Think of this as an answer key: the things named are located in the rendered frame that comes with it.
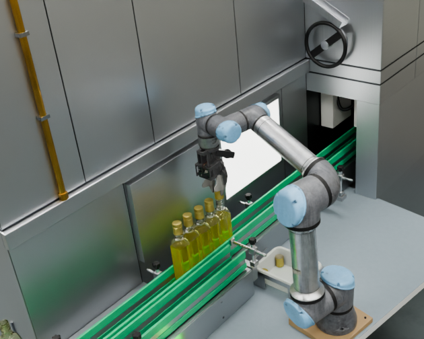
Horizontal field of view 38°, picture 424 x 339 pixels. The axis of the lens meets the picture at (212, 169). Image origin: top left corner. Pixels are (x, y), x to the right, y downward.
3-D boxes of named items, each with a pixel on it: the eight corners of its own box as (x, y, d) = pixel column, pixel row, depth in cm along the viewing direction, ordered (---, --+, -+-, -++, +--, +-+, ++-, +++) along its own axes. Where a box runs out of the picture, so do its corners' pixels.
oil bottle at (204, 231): (205, 261, 243) (199, 216, 233) (216, 266, 240) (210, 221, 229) (196, 269, 240) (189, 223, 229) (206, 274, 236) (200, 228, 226)
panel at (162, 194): (278, 160, 288) (274, 92, 272) (283, 161, 286) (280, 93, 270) (139, 260, 232) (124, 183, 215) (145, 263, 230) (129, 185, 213)
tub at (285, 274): (278, 261, 259) (277, 244, 255) (324, 280, 245) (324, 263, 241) (253, 283, 248) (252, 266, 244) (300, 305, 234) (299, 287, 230)
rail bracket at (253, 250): (235, 253, 245) (232, 227, 239) (269, 268, 235) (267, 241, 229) (230, 257, 243) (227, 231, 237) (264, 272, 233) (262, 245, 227)
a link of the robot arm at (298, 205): (338, 317, 210) (332, 180, 184) (305, 340, 203) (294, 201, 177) (313, 300, 219) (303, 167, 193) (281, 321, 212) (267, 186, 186)
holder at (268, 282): (268, 257, 262) (266, 243, 258) (324, 281, 246) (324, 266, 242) (243, 279, 251) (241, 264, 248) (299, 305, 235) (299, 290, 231)
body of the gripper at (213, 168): (196, 177, 226) (192, 148, 220) (210, 167, 232) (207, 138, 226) (211, 183, 222) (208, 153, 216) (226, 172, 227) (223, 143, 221)
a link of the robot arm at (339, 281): (361, 301, 217) (363, 273, 209) (334, 320, 210) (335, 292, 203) (336, 283, 225) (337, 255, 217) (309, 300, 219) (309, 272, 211)
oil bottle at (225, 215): (224, 246, 250) (219, 202, 240) (235, 251, 247) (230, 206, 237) (215, 253, 247) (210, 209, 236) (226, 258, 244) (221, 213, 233)
